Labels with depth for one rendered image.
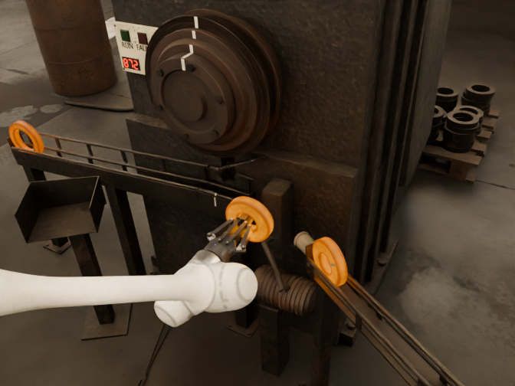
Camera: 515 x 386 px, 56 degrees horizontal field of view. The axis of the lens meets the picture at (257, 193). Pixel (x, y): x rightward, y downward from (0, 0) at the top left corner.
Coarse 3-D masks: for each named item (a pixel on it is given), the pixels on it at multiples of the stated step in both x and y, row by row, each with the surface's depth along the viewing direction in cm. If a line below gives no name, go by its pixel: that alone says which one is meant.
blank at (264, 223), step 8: (240, 200) 141; (248, 200) 141; (256, 200) 141; (232, 208) 144; (240, 208) 142; (248, 208) 140; (256, 208) 139; (264, 208) 140; (232, 216) 146; (256, 216) 141; (264, 216) 139; (256, 224) 143; (264, 224) 141; (272, 224) 142; (256, 232) 145; (264, 232) 143; (256, 240) 147
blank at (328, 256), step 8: (320, 240) 145; (328, 240) 143; (320, 248) 146; (328, 248) 141; (336, 248) 141; (320, 256) 149; (328, 256) 142; (336, 256) 140; (320, 264) 149; (328, 264) 150; (336, 264) 139; (344, 264) 140; (328, 272) 148; (336, 272) 140; (344, 272) 140; (336, 280) 142; (344, 280) 142
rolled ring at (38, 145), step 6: (12, 126) 222; (18, 126) 220; (24, 126) 219; (30, 126) 220; (12, 132) 225; (18, 132) 228; (30, 132) 219; (36, 132) 221; (12, 138) 228; (18, 138) 229; (30, 138) 221; (36, 138) 220; (18, 144) 229; (24, 144) 231; (36, 144) 221; (42, 144) 224; (36, 150) 224; (42, 150) 226
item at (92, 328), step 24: (48, 192) 189; (72, 192) 190; (96, 192) 181; (24, 216) 176; (48, 216) 189; (72, 216) 187; (96, 216) 178; (72, 240) 188; (96, 264) 200; (96, 312) 213; (120, 312) 223; (96, 336) 212
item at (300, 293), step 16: (256, 272) 170; (272, 272) 168; (288, 272) 169; (272, 288) 165; (304, 288) 162; (272, 304) 167; (288, 304) 162; (304, 304) 161; (272, 320) 174; (288, 320) 184; (272, 336) 180; (288, 336) 190; (272, 352) 186; (288, 352) 196; (272, 368) 192
